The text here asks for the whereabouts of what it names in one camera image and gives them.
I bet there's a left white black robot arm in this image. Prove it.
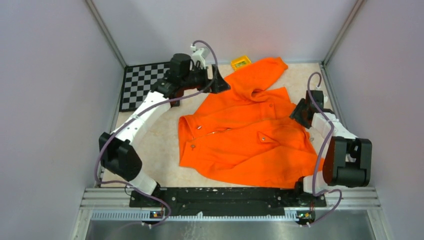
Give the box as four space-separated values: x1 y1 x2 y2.
98 53 230 207

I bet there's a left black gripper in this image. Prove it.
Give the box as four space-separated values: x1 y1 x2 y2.
181 63 230 94

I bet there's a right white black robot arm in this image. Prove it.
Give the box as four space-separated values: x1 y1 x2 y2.
290 90 373 206

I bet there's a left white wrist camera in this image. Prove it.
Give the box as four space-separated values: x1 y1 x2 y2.
190 45 211 69

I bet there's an orange jacket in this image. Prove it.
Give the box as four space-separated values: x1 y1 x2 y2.
178 57 317 189

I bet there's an aluminium frame rail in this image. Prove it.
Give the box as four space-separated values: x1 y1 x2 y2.
72 187 391 240

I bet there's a yellow toy crate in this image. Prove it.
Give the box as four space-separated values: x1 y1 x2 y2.
230 55 252 71

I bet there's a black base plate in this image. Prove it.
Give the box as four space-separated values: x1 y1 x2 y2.
129 187 327 217

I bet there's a black and white chessboard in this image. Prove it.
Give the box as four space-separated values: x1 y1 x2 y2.
119 62 170 112

